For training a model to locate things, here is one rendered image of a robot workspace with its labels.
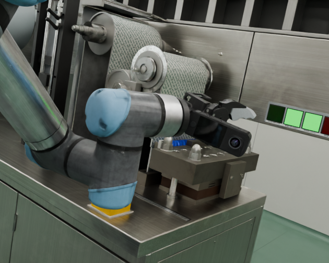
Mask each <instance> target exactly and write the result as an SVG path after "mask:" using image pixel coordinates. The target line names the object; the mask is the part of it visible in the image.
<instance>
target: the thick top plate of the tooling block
mask: <svg viewBox="0 0 329 263"><path fill-rule="evenodd" d="M200 147H201V161H199V162H197V161H192V160H189V159H188V157H189V154H190V151H191V150H192V147H190V146H187V145H185V146H173V148H172V152H165V151H162V150H160V149H159V148H152V152H151V157H150V163H149V168H151V169H154V170H156V171H158V172H161V173H163V174H166V175H168V176H171V177H173V178H176V179H178V180H180V181H183V182H185V183H187V184H190V185H196V184H200V183H204V182H209V181H213V180H218V179H221V178H223V175H224V170H225V166H226V163H228V162H234V161H240V160H242V161H245V162H246V166H245V170H244V173H246V172H251V171H255V170H256V166H257V162H258V158H259V154H257V153H254V152H251V153H250V154H249V153H244V155H242V156H241V157H236V156H234V155H232V154H229V153H227V152H225V151H223V150H220V149H218V148H214V147H212V146H200Z"/></svg>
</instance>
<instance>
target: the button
mask: <svg viewBox="0 0 329 263"><path fill-rule="evenodd" d="M91 206H93V207H95V208H96V209H98V210H100V211H102V212H103V213H105V214H107V215H109V216H113V215H116V214H119V213H124V212H127V211H130V207H131V203H130V204H129V205H128V206H127V207H125V208H122V209H116V210H111V209H103V208H100V207H97V206H95V205H94V204H92V203H91Z"/></svg>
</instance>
